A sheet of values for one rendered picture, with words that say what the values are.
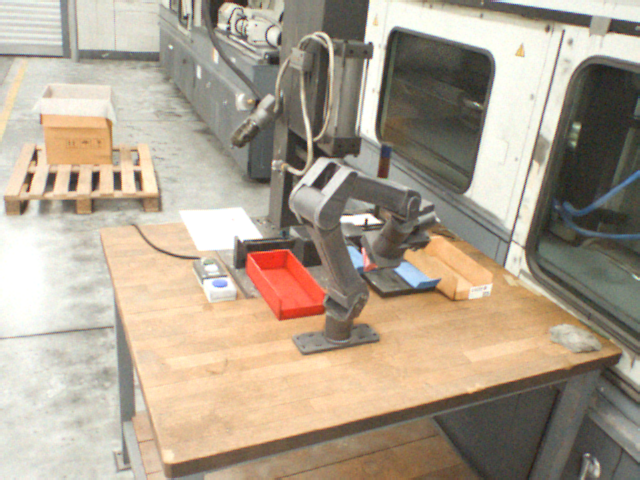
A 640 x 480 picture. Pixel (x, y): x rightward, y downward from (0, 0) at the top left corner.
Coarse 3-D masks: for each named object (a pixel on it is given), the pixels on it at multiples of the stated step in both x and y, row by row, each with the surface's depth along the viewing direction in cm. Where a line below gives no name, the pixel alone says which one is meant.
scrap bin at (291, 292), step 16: (256, 256) 159; (272, 256) 161; (288, 256) 162; (256, 272) 152; (272, 272) 161; (288, 272) 162; (304, 272) 153; (256, 288) 153; (272, 288) 142; (288, 288) 154; (304, 288) 154; (320, 288) 145; (272, 304) 143; (288, 304) 147; (304, 304) 148; (320, 304) 144
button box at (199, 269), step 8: (136, 224) 180; (160, 248) 166; (176, 256) 164; (184, 256) 164; (192, 256) 164; (200, 264) 156; (216, 264) 157; (200, 272) 152; (208, 272) 152; (216, 272) 153; (224, 272) 153; (200, 280) 152
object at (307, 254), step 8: (296, 240) 168; (352, 240) 170; (360, 240) 171; (296, 248) 168; (304, 248) 164; (312, 248) 165; (360, 248) 173; (296, 256) 169; (304, 256) 165; (312, 256) 166; (304, 264) 167; (312, 264) 168; (320, 264) 169
